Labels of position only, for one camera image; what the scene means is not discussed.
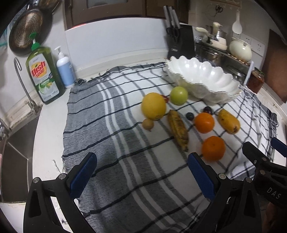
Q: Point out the orange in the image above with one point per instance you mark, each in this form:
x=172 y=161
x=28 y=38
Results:
x=204 y=122
x=213 y=149

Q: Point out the hanging brass ladle pot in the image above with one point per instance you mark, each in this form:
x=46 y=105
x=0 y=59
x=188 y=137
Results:
x=46 y=5

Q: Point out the black knife block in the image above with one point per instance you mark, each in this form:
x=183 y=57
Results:
x=186 y=46

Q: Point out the small red fruit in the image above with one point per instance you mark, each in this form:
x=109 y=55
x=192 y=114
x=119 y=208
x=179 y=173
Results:
x=165 y=98

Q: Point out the yellow mango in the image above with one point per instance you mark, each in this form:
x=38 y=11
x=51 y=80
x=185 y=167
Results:
x=228 y=122

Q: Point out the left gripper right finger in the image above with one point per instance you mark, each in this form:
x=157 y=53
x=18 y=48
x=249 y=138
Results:
x=234 y=205

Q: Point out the green apple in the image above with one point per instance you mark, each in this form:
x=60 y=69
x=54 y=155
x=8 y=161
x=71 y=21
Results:
x=178 y=95

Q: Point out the blue pump lotion bottle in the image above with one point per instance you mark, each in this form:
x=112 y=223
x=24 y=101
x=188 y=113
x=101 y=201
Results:
x=65 y=69

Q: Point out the white wall power outlets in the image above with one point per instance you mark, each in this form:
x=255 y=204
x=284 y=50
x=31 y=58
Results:
x=256 y=46

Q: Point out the yellow lemon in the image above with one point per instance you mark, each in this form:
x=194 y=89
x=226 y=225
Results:
x=153 y=106

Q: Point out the metal kitchen shelf rack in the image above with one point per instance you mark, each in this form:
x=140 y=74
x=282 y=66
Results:
x=240 y=70

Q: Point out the green dish soap bottle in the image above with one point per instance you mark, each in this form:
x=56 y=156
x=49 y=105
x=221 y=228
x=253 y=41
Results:
x=43 y=72

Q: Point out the black kitchen scissors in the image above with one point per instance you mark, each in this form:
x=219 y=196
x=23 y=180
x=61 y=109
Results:
x=174 y=33

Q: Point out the dark blue plum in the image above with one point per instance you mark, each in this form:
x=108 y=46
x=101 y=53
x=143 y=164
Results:
x=190 y=116

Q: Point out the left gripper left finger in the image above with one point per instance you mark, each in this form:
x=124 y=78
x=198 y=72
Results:
x=40 y=214

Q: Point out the hanging round strainer pan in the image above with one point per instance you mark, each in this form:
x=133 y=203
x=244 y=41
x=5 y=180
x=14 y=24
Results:
x=19 y=38

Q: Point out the steel sink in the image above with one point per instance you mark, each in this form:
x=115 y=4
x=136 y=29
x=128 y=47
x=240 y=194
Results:
x=17 y=144

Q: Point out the steel faucet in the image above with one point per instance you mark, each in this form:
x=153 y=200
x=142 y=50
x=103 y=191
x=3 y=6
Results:
x=31 y=103

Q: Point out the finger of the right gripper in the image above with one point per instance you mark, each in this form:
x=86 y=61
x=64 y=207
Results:
x=255 y=156
x=279 y=146

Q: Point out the small brown kiwi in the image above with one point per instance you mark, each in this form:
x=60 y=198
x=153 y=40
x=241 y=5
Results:
x=148 y=124

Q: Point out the white rice spoon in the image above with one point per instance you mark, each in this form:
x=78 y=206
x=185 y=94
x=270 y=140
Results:
x=236 y=26

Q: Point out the steel lid under shelf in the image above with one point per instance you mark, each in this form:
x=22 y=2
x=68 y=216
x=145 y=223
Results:
x=238 y=75

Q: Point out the hanging black scissors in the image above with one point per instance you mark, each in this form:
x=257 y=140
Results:
x=218 y=9

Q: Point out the glass jar red sauce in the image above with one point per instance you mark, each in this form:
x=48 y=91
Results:
x=256 y=80

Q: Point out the cream saucepan with handle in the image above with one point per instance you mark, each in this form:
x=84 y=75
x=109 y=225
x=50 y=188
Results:
x=213 y=36

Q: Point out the spotted banana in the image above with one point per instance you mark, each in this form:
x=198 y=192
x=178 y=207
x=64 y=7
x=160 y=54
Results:
x=178 y=129

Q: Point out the grey checked kitchen cloth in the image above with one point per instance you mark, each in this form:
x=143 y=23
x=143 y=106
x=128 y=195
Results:
x=142 y=182

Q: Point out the cream ceramic pot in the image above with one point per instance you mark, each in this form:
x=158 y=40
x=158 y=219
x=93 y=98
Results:
x=240 y=49

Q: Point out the steel pot under shelf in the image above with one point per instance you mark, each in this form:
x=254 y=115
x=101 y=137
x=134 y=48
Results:
x=204 y=53

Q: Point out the brown cutting board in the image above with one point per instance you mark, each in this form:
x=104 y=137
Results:
x=274 y=66

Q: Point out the white scalloped fruit bowl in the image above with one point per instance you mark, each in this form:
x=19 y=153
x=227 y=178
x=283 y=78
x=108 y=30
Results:
x=202 y=80

